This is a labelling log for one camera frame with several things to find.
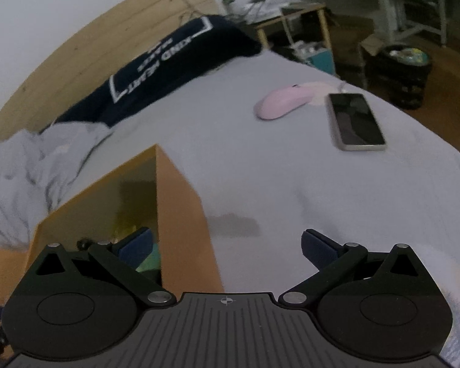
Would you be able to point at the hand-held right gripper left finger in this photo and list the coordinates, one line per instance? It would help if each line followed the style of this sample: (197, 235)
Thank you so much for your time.
(136, 243)

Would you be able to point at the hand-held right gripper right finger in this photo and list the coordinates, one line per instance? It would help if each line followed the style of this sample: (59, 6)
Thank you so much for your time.
(314, 248)

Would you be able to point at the green tissue pack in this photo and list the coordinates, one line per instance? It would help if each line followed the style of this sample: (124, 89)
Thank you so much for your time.
(150, 265)

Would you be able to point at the orange cardboard box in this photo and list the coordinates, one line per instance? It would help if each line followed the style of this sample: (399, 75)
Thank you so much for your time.
(180, 214)

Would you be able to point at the grey blanket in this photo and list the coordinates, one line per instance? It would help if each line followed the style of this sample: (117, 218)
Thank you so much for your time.
(34, 168)

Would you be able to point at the white smartphone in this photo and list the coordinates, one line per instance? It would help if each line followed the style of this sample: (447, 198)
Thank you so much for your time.
(354, 120)

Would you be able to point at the pink computer mouse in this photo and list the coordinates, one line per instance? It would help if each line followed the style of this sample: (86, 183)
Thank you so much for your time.
(281, 101)

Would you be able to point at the navy printed pillow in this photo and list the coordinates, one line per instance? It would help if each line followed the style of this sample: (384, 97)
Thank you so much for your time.
(168, 61)

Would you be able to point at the teal box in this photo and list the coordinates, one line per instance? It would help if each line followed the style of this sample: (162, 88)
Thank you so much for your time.
(322, 59)

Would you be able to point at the black trash bin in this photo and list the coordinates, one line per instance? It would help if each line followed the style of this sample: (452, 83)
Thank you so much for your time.
(402, 74)

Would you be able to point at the wooden headboard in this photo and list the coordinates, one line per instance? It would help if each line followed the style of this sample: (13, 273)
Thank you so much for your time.
(80, 46)

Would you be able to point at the brown cardboard box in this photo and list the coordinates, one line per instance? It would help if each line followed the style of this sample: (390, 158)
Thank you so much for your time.
(352, 42)

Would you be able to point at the wooden bedside table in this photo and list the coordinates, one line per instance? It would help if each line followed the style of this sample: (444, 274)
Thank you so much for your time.
(291, 17)

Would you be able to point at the white desk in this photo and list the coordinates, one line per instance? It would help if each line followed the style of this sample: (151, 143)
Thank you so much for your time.
(425, 4)

